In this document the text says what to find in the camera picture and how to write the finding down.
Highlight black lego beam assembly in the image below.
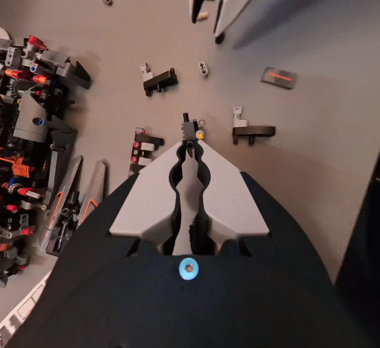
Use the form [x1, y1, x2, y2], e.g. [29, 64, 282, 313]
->
[232, 106, 276, 146]
[140, 62, 179, 97]

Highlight dark lego tile red stripe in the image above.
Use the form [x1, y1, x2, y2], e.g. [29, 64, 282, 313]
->
[260, 66, 298, 90]

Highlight black lego assembly red pins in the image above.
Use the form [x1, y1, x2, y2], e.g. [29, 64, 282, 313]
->
[128, 127, 165, 177]

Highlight dark grey lego axle assembly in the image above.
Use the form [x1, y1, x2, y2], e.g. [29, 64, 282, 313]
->
[181, 112, 206, 158]

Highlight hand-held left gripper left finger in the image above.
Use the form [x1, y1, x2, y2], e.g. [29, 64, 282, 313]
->
[109, 141, 182, 255]

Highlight lego sticker sheet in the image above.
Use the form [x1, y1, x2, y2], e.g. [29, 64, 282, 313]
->
[0, 270, 51, 341]

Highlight large lego vehicle model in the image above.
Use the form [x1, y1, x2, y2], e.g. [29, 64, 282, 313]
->
[0, 27, 91, 288]

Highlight person's dark trousers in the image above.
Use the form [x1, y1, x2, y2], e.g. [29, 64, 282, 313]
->
[335, 158, 380, 328]

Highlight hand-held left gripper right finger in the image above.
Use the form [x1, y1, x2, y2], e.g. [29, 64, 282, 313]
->
[189, 140, 270, 255]

